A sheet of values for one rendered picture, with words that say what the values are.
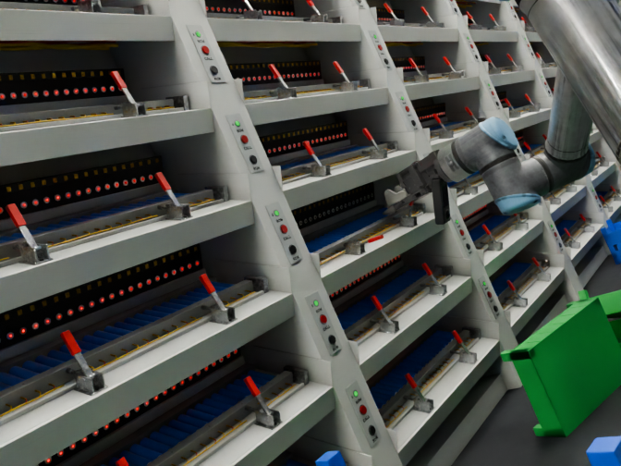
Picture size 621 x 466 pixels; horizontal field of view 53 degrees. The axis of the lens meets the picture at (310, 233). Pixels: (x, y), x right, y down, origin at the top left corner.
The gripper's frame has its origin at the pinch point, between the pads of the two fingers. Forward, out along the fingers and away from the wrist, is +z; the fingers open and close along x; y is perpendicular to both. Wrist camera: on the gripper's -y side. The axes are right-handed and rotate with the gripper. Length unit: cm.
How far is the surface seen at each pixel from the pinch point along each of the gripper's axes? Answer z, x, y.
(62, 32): -10, 78, 47
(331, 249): -0.7, 31.3, -2.0
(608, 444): -66, 102, -27
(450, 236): -3.1, -16.0, -13.2
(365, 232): -0.1, 15.3, -1.8
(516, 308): 3, -41, -43
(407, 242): -3.5, 6.3, -9.0
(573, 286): 1, -87, -52
